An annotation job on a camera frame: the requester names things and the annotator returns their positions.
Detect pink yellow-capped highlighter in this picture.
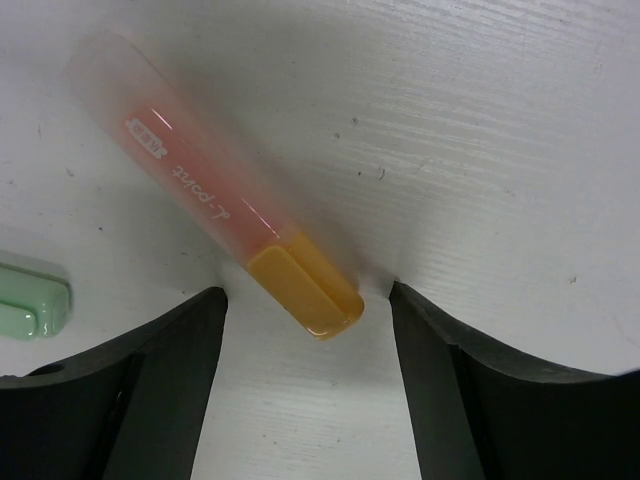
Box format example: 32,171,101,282
67,31,365,340

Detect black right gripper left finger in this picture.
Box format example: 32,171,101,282
1,287,228,479

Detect green-capped highlighter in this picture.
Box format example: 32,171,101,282
1,250,72,341

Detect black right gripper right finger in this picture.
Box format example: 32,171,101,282
389,283,639,479

